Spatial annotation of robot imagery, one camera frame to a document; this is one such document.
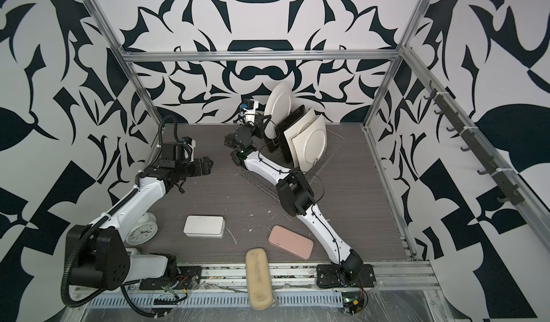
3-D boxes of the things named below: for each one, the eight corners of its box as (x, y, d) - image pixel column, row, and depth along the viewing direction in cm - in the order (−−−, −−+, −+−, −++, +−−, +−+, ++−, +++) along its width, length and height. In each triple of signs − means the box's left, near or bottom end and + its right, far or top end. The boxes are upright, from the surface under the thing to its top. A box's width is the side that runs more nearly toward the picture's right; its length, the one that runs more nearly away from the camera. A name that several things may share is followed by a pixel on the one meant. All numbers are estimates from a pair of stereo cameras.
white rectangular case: (186, 237, 85) (181, 233, 80) (190, 220, 89) (186, 215, 85) (223, 237, 85) (220, 233, 80) (225, 220, 89) (223, 215, 85)
